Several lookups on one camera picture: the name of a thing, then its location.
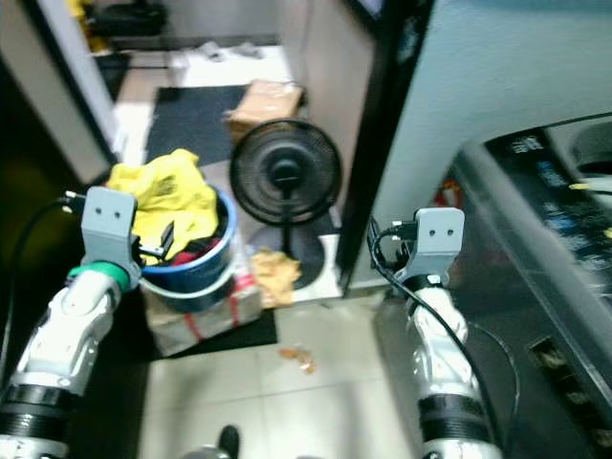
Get yellow garment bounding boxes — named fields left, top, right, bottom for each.
left=104, top=147, right=223, bottom=244

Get dark red clothes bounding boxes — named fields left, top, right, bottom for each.
left=151, top=238, right=223, bottom=275

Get blue laundry bucket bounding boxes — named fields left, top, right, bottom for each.
left=140, top=186, right=241, bottom=314

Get red taped cardboard box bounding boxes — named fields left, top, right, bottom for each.
left=142, top=277, right=265, bottom=359

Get black framed beige partition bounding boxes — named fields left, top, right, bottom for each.
left=304, top=0, right=437, bottom=289

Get crumpled brown paper bag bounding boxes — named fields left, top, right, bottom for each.
left=251, top=248, right=303, bottom=308

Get black standing fan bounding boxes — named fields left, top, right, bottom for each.
left=229, top=118, right=344, bottom=290

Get black floor mat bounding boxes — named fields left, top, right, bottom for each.
left=142, top=85, right=250, bottom=166

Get small brown floor litter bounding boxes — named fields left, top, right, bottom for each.
left=278, top=345, right=317, bottom=375

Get plain brown cardboard box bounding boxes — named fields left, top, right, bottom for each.
left=224, top=79, right=306, bottom=146

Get grey door jamb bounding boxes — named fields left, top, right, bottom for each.
left=0, top=0, right=122, bottom=185

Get black robot foot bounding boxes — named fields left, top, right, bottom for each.
left=186, top=425, right=243, bottom=459

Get black bag on rack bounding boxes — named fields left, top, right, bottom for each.
left=99, top=4, right=169, bottom=40

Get yellow container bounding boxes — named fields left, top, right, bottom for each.
left=67, top=0, right=98, bottom=51

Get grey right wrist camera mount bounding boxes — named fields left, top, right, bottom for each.
left=412, top=207, right=466, bottom=281

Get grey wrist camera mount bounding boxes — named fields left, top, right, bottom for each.
left=412, top=207, right=466, bottom=281
left=80, top=186, right=141, bottom=271

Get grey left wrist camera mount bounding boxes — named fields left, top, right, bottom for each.
left=80, top=186, right=141, bottom=271

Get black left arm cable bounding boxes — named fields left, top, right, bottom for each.
left=1, top=194, right=84, bottom=326

